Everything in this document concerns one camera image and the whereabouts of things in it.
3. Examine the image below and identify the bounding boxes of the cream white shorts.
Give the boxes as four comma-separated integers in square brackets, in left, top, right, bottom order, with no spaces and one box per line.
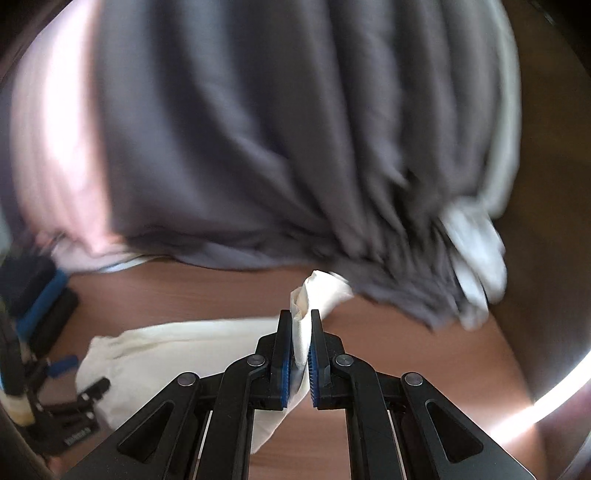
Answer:
[75,270,353,453]

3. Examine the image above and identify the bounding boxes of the blue folded garment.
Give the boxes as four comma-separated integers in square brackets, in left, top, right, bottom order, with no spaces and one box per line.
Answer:
[16,269,68,339]

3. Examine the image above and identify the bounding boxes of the white sheer curtain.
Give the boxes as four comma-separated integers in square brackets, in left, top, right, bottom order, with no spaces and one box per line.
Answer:
[442,1,522,331]

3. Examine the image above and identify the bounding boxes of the pink curtain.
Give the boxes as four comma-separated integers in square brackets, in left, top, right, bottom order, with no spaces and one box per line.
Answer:
[9,1,138,273]

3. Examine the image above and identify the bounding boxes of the grey curtain right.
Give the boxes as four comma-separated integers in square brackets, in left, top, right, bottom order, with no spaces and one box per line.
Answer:
[94,1,499,328]

